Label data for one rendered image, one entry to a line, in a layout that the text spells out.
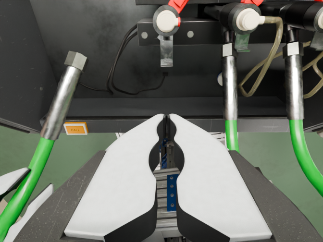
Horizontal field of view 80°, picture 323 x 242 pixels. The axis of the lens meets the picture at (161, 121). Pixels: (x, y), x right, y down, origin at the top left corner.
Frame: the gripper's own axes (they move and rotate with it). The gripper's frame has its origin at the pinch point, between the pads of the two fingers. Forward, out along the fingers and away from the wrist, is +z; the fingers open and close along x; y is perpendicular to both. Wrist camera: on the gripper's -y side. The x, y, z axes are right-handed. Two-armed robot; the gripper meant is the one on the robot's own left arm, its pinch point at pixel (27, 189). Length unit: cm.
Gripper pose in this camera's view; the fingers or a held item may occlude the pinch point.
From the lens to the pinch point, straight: 22.7
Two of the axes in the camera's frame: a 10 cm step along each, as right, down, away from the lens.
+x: 8.0, 6.0, 0.9
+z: 5.4, -7.7, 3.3
